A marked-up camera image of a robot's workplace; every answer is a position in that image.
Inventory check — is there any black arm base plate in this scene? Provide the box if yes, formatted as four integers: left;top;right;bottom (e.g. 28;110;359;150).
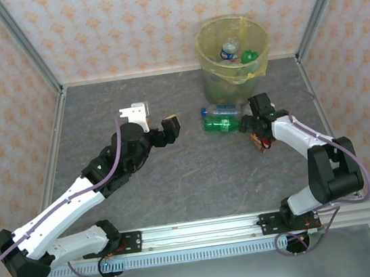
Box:
80;230;145;261
258;206;320;237

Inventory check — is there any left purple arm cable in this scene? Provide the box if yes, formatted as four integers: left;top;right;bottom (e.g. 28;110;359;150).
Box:
0;114;140;277

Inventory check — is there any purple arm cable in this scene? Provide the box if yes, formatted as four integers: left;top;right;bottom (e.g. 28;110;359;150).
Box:
255;75;370;259
0;114;140;277

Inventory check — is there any grey slotted cable duct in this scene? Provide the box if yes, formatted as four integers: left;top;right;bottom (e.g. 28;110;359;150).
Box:
48;236;291;277

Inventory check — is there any clear bottle pale label blue cap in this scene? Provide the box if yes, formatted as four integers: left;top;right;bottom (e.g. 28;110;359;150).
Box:
200;101;244;121

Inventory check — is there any aluminium back frame bar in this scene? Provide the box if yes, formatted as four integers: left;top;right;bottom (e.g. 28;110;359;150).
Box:
61;51;298;89

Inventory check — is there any green bottle green label yellow cap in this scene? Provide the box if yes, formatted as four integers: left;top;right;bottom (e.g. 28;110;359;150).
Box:
202;112;242;137

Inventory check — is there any aluminium frame post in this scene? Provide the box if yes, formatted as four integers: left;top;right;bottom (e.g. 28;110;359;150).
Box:
289;0;362;60
0;0;64;102

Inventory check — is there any clear bottle round blue logo label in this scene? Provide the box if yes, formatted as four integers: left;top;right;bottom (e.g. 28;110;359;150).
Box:
218;35;243;63

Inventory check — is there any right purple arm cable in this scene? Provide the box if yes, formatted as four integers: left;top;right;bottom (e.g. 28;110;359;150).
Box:
255;75;370;259

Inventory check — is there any orange red plastic bottle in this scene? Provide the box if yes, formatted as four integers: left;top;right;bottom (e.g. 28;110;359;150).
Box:
250;129;275;155

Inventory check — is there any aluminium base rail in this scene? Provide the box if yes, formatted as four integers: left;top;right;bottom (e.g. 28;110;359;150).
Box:
47;196;370;267

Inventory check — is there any bin with yellow bag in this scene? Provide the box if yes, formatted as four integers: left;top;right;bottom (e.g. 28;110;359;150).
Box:
191;10;279;110

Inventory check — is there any aluminium side frame rail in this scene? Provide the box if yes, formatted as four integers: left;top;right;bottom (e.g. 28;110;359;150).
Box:
295;47;370;277
0;87;92;277

